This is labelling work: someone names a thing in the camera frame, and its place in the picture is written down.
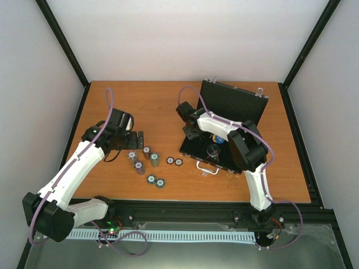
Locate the blue round blind button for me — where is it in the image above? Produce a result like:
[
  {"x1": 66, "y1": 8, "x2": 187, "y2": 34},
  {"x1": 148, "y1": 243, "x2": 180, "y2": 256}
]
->
[{"x1": 213, "y1": 135, "x2": 226, "y2": 144}]

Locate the clear round dealer button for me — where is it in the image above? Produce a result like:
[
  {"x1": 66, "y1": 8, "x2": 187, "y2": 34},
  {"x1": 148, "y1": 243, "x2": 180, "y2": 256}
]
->
[{"x1": 206, "y1": 144, "x2": 220, "y2": 158}]

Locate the triangular all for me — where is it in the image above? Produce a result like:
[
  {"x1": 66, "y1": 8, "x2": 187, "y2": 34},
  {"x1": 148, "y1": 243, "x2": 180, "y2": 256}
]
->
[{"x1": 207, "y1": 148, "x2": 220, "y2": 162}]

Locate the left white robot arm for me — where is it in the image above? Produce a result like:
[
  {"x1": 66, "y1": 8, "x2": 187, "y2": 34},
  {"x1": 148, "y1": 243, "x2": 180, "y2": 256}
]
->
[{"x1": 22, "y1": 126, "x2": 144, "y2": 242}]

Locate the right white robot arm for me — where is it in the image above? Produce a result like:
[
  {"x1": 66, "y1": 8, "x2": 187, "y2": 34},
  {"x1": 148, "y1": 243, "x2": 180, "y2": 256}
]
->
[{"x1": 176, "y1": 102, "x2": 271, "y2": 211}]

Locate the black poker set case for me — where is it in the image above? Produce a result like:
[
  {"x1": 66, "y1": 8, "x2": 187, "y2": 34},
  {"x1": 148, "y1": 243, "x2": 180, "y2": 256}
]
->
[{"x1": 176, "y1": 80, "x2": 269, "y2": 174}]

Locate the brown tall chip stack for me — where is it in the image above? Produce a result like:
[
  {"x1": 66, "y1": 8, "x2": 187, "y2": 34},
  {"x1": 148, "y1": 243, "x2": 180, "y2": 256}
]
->
[{"x1": 142, "y1": 146, "x2": 151, "y2": 160}]

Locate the purple chip stack upper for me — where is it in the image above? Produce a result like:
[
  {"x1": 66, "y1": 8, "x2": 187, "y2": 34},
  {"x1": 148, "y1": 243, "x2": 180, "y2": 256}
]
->
[{"x1": 127, "y1": 151, "x2": 138, "y2": 165}]

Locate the purple chip stack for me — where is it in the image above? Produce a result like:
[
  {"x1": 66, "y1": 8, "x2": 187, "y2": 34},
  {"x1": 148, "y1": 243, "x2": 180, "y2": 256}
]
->
[
  {"x1": 134, "y1": 161, "x2": 145, "y2": 175},
  {"x1": 127, "y1": 151, "x2": 138, "y2": 165}
]

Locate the green tall chip stack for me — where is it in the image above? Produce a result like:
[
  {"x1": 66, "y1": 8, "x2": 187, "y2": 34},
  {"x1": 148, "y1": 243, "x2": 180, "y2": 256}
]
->
[{"x1": 149, "y1": 152, "x2": 159, "y2": 167}]

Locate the purple chip stack lower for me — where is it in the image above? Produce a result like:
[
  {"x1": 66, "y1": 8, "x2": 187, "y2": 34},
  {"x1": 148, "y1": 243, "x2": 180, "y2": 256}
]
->
[{"x1": 134, "y1": 161, "x2": 145, "y2": 175}]

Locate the blue short stack left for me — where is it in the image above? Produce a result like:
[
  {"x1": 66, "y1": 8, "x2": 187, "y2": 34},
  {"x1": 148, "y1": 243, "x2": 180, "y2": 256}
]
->
[{"x1": 146, "y1": 174, "x2": 157, "y2": 184}]

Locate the blue short stack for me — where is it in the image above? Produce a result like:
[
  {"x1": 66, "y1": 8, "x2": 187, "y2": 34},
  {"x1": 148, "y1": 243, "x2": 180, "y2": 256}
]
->
[
  {"x1": 146, "y1": 174, "x2": 157, "y2": 184},
  {"x1": 155, "y1": 178, "x2": 165, "y2": 188}
]

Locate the blue short stack right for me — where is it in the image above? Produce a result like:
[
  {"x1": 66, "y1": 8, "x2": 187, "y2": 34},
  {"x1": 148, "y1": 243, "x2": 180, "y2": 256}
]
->
[{"x1": 155, "y1": 178, "x2": 165, "y2": 188}]

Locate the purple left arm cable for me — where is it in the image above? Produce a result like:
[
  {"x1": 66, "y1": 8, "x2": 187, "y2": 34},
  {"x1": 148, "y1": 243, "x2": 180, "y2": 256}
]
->
[{"x1": 27, "y1": 87, "x2": 148, "y2": 257}]

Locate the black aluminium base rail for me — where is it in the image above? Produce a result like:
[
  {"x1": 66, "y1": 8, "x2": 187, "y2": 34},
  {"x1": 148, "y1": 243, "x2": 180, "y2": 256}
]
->
[{"x1": 64, "y1": 199, "x2": 336, "y2": 233}]

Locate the light blue cable duct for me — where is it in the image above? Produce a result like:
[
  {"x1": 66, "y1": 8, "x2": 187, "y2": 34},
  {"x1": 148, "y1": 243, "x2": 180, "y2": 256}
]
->
[{"x1": 67, "y1": 229, "x2": 256, "y2": 244}]

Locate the left black frame post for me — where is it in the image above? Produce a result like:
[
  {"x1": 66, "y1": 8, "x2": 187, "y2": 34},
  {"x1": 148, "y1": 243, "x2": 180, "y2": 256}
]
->
[{"x1": 35, "y1": 0, "x2": 91, "y2": 87}]

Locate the black frame post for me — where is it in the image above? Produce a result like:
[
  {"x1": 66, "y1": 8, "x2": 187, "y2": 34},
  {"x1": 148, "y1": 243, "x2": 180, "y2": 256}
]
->
[
  {"x1": 282, "y1": 0, "x2": 342, "y2": 87},
  {"x1": 35, "y1": 0, "x2": 91, "y2": 87}
]

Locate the right black frame post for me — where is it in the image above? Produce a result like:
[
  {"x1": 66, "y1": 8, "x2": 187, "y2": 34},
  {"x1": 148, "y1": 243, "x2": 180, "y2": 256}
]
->
[{"x1": 282, "y1": 0, "x2": 342, "y2": 87}]

